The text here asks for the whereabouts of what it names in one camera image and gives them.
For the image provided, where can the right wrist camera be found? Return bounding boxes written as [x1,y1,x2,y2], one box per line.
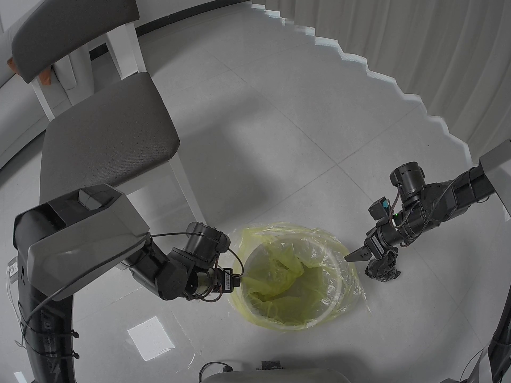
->
[369,197,394,222]

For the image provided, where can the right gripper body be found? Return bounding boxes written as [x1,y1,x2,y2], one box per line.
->
[364,219,407,261]

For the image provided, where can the orange cushion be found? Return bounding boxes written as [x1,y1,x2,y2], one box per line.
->
[7,55,53,85]

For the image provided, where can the white chair grey padding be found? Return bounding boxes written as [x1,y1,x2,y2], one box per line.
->
[11,0,208,230]

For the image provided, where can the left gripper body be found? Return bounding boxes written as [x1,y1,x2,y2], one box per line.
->
[188,267,237,299]

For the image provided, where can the white cable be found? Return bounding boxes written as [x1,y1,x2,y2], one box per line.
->
[5,258,24,348]

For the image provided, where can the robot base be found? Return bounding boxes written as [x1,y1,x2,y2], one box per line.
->
[204,359,352,383]

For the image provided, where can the yellow plastic bag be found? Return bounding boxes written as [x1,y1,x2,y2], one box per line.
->
[228,223,372,332]

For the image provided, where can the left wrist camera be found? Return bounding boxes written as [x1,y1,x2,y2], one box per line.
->
[213,230,232,260]

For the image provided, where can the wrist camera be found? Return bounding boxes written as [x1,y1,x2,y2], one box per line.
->
[369,197,394,222]
[213,230,232,260]

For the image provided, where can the beige curtain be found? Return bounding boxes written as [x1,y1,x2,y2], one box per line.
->
[240,0,511,163]

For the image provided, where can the white trash bin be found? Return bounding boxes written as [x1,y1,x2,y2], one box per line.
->
[241,239,345,327]

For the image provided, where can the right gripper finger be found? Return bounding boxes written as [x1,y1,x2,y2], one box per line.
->
[344,246,374,263]

